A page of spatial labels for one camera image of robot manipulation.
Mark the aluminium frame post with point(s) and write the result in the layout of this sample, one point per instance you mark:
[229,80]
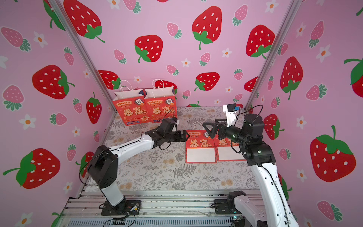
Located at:
[82,23]
[286,23]

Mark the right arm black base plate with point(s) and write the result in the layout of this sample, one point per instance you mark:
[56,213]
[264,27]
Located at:
[224,207]

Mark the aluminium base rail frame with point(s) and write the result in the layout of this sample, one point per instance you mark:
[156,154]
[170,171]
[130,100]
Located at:
[158,209]

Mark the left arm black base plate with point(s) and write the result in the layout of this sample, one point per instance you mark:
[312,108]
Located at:
[124,208]

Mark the left aluminium frame post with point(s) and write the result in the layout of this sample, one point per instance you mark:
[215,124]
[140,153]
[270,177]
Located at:
[82,23]

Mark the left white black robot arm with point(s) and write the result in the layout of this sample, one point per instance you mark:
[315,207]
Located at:
[104,167]

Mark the red paper bag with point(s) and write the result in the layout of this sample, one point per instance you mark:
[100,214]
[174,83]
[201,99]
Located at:
[200,148]
[227,151]
[161,101]
[130,104]

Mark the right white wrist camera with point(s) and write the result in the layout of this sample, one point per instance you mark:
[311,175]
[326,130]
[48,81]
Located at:
[232,113]

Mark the right aluminium frame post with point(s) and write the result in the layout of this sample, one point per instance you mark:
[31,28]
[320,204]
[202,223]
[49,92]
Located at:
[286,23]

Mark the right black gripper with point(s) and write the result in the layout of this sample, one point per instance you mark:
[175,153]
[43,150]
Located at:
[218,129]

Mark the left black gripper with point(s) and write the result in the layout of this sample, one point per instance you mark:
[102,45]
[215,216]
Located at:
[184,138]

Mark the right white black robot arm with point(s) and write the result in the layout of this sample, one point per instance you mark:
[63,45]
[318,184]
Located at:
[262,162]

